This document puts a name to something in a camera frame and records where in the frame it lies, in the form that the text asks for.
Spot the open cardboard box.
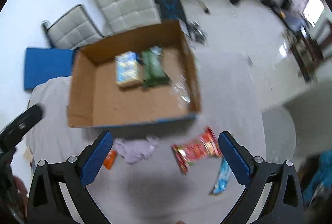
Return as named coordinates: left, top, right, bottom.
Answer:
left=67, top=20, right=201, bottom=127

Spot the dark wooden chair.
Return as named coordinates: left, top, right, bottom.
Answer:
left=290, top=20, right=331, bottom=82

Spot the black blue bench pad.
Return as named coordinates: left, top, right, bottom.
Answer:
left=158, top=0, right=190, bottom=35

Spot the light blue long packet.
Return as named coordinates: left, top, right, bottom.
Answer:
left=209, top=157, right=230, bottom=195

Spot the orange snack packet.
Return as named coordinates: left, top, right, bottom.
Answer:
left=103, top=150, right=118, bottom=170

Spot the lilac cloth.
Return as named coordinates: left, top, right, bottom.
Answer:
left=113, top=136, right=160, bottom=164

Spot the blue foam mat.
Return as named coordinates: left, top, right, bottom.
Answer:
left=24, top=47, right=75, bottom=90

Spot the green snack packet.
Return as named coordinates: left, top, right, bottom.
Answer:
left=140, top=46, right=171, bottom=89

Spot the white quilted chair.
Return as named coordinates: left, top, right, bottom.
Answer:
left=94, top=0, right=161, bottom=35
left=41, top=4, right=104, bottom=50

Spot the white blue tissue pack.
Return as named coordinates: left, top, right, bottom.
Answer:
left=115, top=51, right=142, bottom=88

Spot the right white quilted chair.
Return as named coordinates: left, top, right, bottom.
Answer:
left=94, top=0, right=161, bottom=35

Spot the red flowered snack packet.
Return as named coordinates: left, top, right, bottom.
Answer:
left=171, top=127, right=222, bottom=175

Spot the left white quilted chair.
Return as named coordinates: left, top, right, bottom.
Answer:
left=41, top=4, right=104, bottom=50

